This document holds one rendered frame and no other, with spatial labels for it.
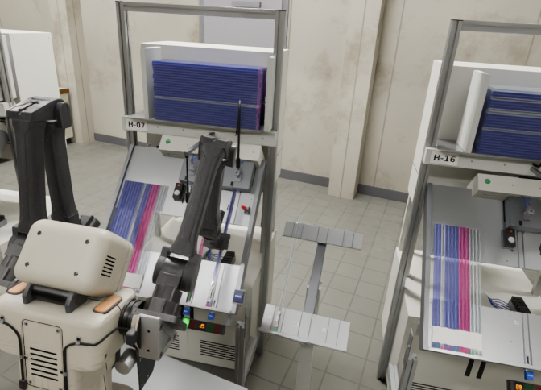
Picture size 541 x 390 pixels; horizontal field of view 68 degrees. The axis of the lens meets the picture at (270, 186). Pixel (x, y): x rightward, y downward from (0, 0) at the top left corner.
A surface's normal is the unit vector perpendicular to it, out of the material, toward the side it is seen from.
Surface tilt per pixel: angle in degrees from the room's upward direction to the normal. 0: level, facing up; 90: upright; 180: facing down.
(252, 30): 90
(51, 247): 48
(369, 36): 90
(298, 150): 90
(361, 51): 90
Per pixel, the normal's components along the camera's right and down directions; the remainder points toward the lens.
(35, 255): -0.13, -0.36
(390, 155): -0.39, 0.33
